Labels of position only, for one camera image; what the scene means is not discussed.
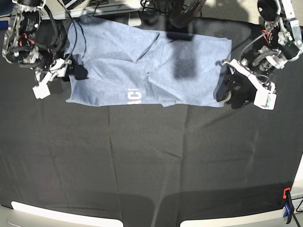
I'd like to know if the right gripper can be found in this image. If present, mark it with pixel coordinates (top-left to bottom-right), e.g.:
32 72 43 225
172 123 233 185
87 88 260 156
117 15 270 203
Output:
35 56 88 86

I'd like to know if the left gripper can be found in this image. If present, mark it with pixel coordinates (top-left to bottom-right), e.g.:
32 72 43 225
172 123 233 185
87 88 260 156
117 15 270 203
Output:
214 59 276 109

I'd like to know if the light blue t-shirt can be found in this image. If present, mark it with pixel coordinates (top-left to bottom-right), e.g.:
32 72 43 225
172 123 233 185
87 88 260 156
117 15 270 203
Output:
66 16 232 107

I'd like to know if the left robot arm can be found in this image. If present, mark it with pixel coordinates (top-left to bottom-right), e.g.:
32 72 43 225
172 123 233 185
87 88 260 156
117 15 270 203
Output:
216 0 303 110

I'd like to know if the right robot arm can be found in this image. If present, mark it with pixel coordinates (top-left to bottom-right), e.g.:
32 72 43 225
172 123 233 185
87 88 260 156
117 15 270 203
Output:
2 0 88 88

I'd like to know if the black table cloth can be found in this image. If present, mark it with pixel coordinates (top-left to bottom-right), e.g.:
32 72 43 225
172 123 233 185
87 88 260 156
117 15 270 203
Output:
0 59 303 227

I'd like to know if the orange blue clamp bottom right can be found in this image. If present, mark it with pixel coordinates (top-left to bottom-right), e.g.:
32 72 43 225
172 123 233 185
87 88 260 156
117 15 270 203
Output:
283 187 294 225

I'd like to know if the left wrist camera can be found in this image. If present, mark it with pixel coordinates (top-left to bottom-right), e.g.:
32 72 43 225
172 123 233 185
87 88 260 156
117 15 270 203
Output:
253 90 277 110

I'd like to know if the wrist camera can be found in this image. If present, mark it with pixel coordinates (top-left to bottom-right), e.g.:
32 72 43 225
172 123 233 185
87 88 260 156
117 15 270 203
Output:
253 90 277 110
32 84 51 99

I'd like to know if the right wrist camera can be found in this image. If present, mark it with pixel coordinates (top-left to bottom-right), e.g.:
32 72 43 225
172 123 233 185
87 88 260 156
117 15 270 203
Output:
32 84 51 99

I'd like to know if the aluminium rail behind table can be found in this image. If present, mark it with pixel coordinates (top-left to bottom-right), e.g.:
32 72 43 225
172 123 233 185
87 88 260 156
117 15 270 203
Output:
46 0 142 20

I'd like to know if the black cable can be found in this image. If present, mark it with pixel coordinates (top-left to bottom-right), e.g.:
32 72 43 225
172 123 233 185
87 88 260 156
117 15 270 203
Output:
45 0 87 62

